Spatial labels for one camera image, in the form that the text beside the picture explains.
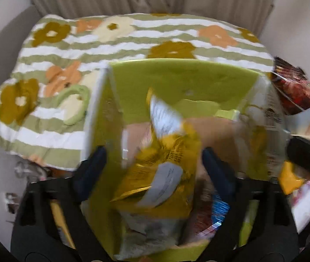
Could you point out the blue snack packet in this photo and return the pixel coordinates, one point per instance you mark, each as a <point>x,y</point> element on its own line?
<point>220,210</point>

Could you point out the green cardboard box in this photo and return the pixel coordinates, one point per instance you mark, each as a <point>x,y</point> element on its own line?
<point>176,87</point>

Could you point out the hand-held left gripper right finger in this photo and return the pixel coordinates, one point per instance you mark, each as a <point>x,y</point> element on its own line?
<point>215,169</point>

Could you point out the gold snack packet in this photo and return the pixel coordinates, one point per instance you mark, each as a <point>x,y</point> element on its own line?
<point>171,152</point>

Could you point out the yellow snack packet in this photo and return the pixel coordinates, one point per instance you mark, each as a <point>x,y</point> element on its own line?
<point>290,177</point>

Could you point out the dark red snack bag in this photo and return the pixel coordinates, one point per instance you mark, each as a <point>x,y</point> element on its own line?
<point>297,92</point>

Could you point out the floral striped blanket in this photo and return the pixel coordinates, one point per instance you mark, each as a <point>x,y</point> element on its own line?
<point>116,46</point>

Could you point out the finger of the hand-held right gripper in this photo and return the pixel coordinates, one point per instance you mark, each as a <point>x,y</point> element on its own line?
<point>307,152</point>

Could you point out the white grey snack packet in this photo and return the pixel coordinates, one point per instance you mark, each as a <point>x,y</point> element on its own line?
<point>149,232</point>

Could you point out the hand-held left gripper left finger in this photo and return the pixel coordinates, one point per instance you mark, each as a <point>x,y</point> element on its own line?
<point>92,169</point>

